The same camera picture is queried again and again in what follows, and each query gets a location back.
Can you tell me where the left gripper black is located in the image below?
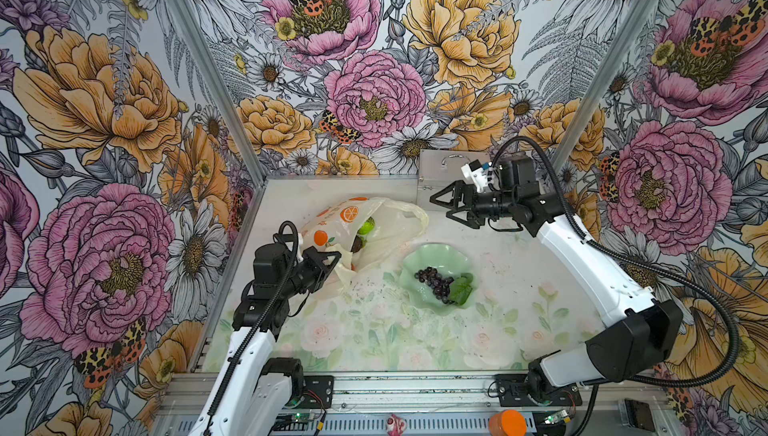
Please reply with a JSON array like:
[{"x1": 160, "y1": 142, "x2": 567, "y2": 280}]
[{"x1": 280, "y1": 246, "x2": 341, "y2": 297}]

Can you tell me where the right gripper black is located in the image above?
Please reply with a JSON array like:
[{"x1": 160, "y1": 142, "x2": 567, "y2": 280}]
[{"x1": 429, "y1": 179, "x2": 516, "y2": 231}]

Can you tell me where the dark purple fig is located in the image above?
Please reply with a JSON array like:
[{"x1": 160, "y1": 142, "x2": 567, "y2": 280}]
[{"x1": 351, "y1": 235, "x2": 366, "y2": 254}]

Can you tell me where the cream translucent plastic bag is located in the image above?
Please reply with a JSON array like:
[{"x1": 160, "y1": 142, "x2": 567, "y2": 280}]
[{"x1": 300, "y1": 197, "x2": 429, "y2": 298}]

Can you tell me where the green kiwi half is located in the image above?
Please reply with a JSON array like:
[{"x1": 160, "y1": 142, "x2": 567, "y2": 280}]
[{"x1": 357, "y1": 217, "x2": 375, "y2": 236}]

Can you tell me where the light green wavy plate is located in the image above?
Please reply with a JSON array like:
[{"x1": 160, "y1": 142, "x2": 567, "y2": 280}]
[{"x1": 398, "y1": 243, "x2": 480, "y2": 316}]

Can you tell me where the green leaf grape bunch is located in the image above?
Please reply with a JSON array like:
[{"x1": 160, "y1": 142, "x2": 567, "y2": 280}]
[{"x1": 414, "y1": 266, "x2": 474, "y2": 306}]

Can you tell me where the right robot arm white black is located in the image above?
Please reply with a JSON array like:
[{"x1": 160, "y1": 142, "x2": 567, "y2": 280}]
[{"x1": 429, "y1": 156, "x2": 683, "y2": 403}]

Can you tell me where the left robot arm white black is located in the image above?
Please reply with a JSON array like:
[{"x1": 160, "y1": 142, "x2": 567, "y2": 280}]
[{"x1": 190, "y1": 243, "x2": 341, "y2": 435}]

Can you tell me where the silver aluminium case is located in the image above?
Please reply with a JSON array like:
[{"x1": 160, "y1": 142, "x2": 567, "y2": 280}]
[{"x1": 416, "y1": 149, "x2": 491, "y2": 211}]

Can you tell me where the pink white small figure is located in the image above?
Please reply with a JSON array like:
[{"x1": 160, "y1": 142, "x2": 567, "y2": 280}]
[{"x1": 386, "y1": 414, "x2": 407, "y2": 436}]

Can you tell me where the orange round cap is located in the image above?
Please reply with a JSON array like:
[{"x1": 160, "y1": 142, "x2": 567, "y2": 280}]
[{"x1": 488, "y1": 409, "x2": 527, "y2": 436}]

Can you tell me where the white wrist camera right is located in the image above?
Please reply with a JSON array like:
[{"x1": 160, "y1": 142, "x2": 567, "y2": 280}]
[{"x1": 461, "y1": 160, "x2": 492, "y2": 193}]

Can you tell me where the black corrugated cable left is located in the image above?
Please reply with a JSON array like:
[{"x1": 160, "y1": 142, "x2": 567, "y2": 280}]
[{"x1": 203, "y1": 221, "x2": 301, "y2": 436}]

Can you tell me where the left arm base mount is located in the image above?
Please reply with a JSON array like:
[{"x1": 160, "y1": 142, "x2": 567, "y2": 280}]
[{"x1": 296, "y1": 374, "x2": 335, "y2": 410}]

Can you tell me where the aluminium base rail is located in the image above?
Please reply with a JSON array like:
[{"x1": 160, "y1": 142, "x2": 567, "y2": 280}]
[{"x1": 149, "y1": 371, "x2": 685, "y2": 435}]

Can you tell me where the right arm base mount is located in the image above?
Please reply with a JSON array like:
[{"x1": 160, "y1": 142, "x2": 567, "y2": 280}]
[{"x1": 486, "y1": 373, "x2": 583, "y2": 408}]

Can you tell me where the black device on rail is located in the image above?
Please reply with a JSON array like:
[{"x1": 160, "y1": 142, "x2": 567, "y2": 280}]
[{"x1": 618, "y1": 399, "x2": 656, "y2": 433}]

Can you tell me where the aluminium corner post right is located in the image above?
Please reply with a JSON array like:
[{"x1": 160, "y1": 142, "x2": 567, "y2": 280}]
[{"x1": 552, "y1": 0, "x2": 659, "y2": 170}]

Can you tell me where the aluminium corner post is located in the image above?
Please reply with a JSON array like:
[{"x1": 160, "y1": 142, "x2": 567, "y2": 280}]
[
  {"x1": 164, "y1": 0, "x2": 267, "y2": 189},
  {"x1": 552, "y1": 0, "x2": 659, "y2": 170}
]

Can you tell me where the aluminium corner post left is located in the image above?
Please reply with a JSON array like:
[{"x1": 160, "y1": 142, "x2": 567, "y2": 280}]
[{"x1": 164, "y1": 0, "x2": 267, "y2": 189}]

